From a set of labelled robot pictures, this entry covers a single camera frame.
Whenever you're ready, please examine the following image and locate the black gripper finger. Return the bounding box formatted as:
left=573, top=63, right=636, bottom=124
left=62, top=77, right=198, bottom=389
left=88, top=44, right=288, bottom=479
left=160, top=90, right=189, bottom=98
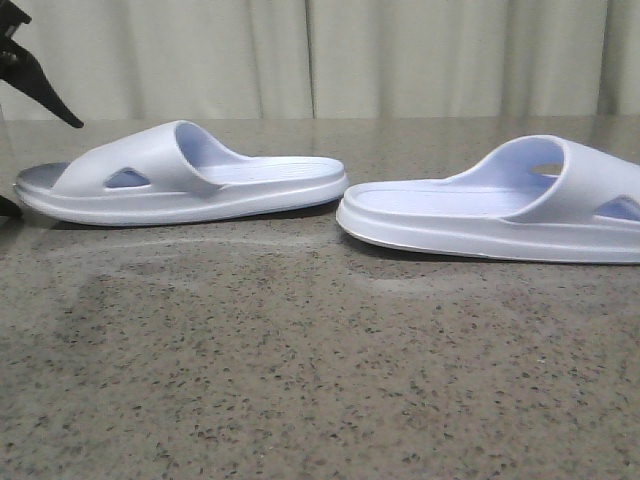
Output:
left=1, top=38, right=84, bottom=128
left=0, top=196, right=22, bottom=218

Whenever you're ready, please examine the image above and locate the light blue slipper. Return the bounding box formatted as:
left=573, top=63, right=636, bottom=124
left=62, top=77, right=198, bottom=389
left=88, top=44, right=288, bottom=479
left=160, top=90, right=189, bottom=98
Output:
left=15, top=120, right=348, bottom=226
left=336, top=135, right=639, bottom=264

